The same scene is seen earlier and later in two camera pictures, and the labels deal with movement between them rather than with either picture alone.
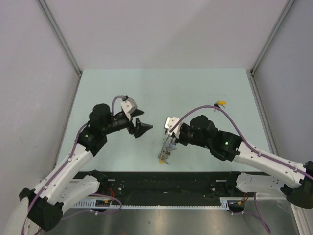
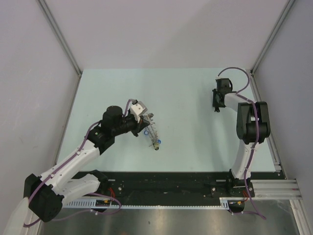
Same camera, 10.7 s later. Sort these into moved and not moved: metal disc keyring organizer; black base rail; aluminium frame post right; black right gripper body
Moved: metal disc keyring organizer; black right gripper body
Not moved: aluminium frame post right; black base rail
